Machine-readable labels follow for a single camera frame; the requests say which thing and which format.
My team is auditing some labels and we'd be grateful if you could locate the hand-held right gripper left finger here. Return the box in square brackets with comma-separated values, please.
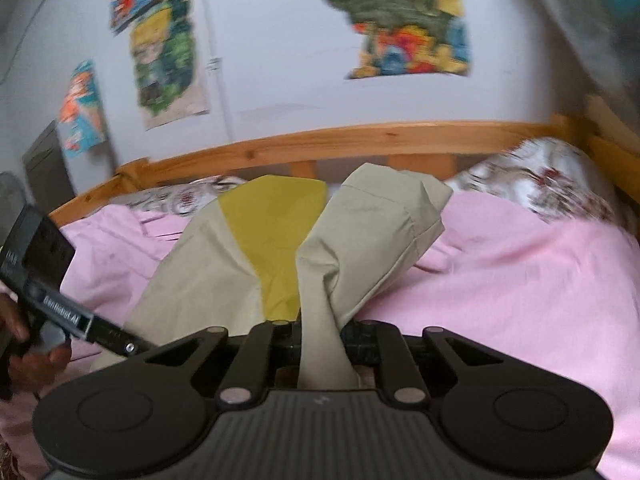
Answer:
[144, 321, 302, 407]

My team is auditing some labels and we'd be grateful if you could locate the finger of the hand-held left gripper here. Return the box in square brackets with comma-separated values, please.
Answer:
[90, 316, 157, 359]

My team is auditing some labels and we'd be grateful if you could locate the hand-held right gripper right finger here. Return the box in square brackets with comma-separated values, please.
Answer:
[341, 321, 506, 407]

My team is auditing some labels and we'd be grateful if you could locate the olive brown beige jacket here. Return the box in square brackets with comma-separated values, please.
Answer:
[90, 162, 454, 392]

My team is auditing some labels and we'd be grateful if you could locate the person's left hand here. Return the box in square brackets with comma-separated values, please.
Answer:
[0, 292, 74, 392]

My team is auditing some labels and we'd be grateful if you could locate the small floral pillow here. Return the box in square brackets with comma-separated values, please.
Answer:
[112, 175, 247, 222]

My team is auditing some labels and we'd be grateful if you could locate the pink bed sheet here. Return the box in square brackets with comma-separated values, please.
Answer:
[0, 192, 640, 480]

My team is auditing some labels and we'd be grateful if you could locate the large floral pillow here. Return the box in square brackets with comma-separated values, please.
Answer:
[449, 137, 622, 224]

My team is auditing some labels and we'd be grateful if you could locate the small orange blue wall poster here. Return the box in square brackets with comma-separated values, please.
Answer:
[56, 60, 109, 159]

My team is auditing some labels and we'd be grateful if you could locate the wooden bed frame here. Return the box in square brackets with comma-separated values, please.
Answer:
[49, 92, 640, 229]

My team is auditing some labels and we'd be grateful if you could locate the green yellow wall poster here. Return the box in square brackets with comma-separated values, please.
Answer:
[129, 0, 212, 132]

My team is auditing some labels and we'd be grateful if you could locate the large colourful wall poster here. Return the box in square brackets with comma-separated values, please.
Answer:
[315, 0, 474, 80]

